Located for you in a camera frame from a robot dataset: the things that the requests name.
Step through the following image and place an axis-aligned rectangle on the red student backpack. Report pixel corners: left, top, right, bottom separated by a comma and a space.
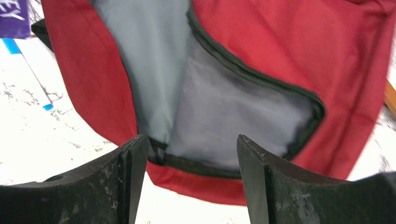
31, 0, 396, 207

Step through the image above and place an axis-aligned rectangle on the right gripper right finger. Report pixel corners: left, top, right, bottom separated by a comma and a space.
237, 135, 396, 224

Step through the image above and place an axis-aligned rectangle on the purple Treehouse book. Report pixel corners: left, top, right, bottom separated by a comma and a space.
0, 0, 31, 39

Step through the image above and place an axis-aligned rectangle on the wooden shelf rack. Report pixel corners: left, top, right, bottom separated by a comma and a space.
384, 81, 396, 117

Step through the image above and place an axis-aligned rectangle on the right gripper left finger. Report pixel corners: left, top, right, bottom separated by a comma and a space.
0, 135, 149, 224

